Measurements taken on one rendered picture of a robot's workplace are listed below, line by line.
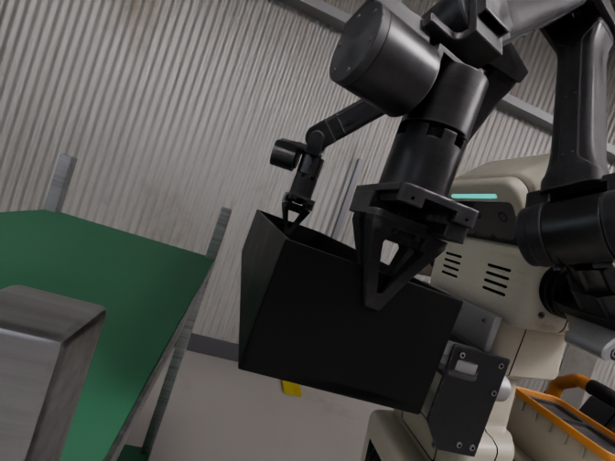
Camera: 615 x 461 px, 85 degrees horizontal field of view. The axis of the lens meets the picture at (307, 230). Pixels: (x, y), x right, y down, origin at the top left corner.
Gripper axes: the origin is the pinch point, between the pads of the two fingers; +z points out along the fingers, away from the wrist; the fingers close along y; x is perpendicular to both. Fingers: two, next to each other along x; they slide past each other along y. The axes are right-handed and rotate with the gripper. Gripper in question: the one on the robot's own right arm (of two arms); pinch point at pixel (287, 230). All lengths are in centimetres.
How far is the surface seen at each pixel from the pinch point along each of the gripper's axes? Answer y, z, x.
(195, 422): -80, 111, 1
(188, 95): -154, -53, -67
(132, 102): -154, -35, -97
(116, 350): 46, 15, -20
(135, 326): 39.3, 15.0, -20.2
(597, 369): -131, 34, 304
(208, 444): -66, 111, 9
